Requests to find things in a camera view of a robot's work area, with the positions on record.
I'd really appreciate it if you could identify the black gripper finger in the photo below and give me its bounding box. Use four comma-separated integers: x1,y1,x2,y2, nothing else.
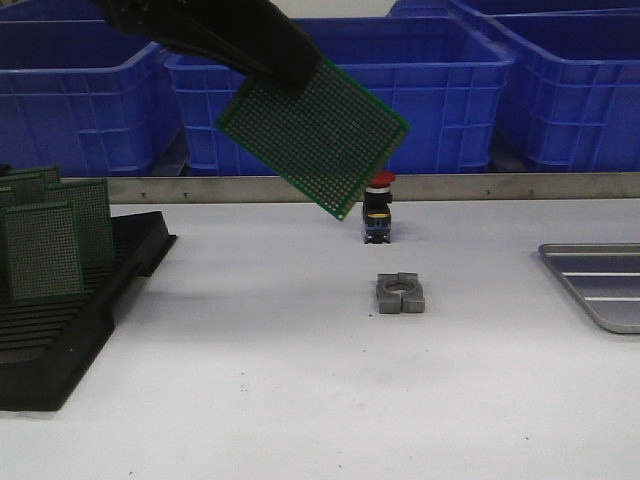
165,30,280,80
94,0,322,90

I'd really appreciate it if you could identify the green perforated circuit board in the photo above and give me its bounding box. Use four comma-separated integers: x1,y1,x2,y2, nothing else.
1,166,60,205
45,179,115,266
1,201,84,303
0,186,30,208
216,59,410,221

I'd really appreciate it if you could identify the black slotted board rack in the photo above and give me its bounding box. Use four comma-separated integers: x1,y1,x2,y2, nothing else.
1,211,177,411

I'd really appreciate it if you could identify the metal tray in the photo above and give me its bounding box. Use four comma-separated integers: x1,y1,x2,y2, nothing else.
538,243,639,335

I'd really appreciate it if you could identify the blue plastic crate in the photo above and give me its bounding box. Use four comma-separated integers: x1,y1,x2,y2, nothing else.
387,0,479,18
451,0,639,16
1,0,104,21
165,17,512,176
1,20,182,177
487,14,639,173

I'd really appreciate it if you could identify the red emergency stop button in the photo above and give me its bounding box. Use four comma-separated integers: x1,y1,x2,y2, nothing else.
362,170,395,244

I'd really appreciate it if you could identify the grey split clamp block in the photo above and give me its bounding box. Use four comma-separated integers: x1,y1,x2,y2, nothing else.
375,272,426,314

